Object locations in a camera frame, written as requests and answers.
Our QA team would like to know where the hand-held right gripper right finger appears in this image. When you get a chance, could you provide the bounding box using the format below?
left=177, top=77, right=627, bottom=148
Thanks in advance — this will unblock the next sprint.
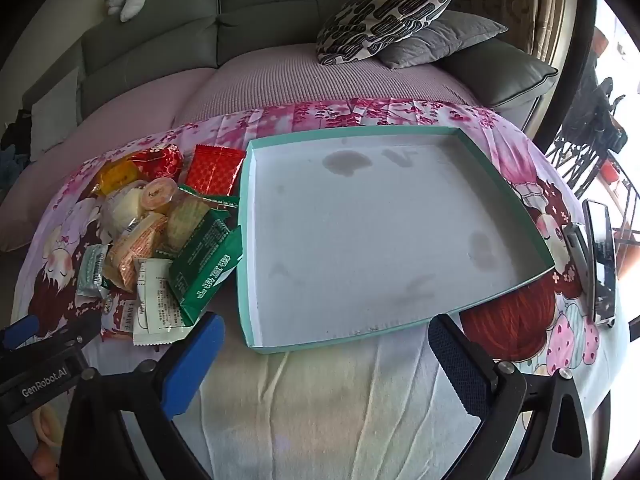
left=427, top=313, right=593, bottom=480

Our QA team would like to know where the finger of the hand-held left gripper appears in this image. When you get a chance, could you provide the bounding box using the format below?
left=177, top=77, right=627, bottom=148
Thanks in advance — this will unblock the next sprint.
left=0, top=316, right=41, bottom=352
left=47, top=317, right=103, bottom=358

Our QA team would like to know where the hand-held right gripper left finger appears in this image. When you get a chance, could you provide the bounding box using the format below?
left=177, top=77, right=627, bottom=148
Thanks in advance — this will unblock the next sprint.
left=60, top=311, right=226, bottom=480

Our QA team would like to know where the small grey-green snack packet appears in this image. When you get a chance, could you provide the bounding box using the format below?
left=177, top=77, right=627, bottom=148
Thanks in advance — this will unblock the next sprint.
left=75, top=243, right=112, bottom=301

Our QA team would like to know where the white printed snack packet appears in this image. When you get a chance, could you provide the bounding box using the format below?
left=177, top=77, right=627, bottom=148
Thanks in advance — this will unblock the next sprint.
left=131, top=257, right=191, bottom=347

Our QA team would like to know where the dark green biscuit packet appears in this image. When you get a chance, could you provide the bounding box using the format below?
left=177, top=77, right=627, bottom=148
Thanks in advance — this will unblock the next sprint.
left=167, top=210, right=243, bottom=328

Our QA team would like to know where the orange beige cake packet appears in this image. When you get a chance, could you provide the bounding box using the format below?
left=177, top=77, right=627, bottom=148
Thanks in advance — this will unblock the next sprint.
left=105, top=212, right=168, bottom=293

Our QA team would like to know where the clear white bun packet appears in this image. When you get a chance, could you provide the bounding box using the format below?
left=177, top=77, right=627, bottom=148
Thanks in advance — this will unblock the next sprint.
left=100, top=185, right=151, bottom=241

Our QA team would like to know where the teal cardboard box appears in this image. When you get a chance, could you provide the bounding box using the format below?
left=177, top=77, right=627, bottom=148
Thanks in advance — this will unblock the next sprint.
left=235, top=125, right=556, bottom=356

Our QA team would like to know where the orange jelly cup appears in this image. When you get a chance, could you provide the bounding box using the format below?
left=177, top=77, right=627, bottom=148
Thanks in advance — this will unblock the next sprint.
left=140, top=177, right=178, bottom=211

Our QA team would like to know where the orange bread packet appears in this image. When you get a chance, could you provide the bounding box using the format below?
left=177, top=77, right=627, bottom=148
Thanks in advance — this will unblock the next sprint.
left=92, top=157, right=143, bottom=196

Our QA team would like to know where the red patterned snack packet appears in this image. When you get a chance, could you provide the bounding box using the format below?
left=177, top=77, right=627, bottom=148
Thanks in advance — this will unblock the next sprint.
left=184, top=144, right=247, bottom=198

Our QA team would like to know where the printed cartoon blanket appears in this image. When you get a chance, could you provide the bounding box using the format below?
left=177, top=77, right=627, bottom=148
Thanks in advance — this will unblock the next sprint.
left=10, top=97, right=631, bottom=480

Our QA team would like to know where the black phone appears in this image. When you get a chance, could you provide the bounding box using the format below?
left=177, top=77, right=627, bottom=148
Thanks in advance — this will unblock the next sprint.
left=582, top=199, right=618, bottom=328

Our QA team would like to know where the white cushion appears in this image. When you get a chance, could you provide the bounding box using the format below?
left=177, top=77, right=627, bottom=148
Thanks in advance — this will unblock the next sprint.
left=30, top=67, right=81, bottom=156

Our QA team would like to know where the black metal rack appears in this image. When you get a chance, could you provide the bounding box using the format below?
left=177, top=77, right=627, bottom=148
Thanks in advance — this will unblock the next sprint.
left=545, top=77, right=628, bottom=201

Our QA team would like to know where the pink quilted sofa cover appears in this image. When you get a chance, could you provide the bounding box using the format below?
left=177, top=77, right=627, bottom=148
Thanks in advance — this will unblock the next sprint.
left=0, top=42, right=481, bottom=251

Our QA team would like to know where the grey pillow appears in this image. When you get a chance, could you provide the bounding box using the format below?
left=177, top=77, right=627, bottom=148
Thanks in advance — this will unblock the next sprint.
left=377, top=10, right=510, bottom=70

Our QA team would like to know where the black white patterned pillow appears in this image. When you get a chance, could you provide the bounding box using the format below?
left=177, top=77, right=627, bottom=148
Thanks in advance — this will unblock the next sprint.
left=315, top=0, right=460, bottom=67

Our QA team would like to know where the beige curtain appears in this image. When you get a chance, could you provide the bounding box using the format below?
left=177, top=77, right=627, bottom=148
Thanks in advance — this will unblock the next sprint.
left=435, top=0, right=576, bottom=61

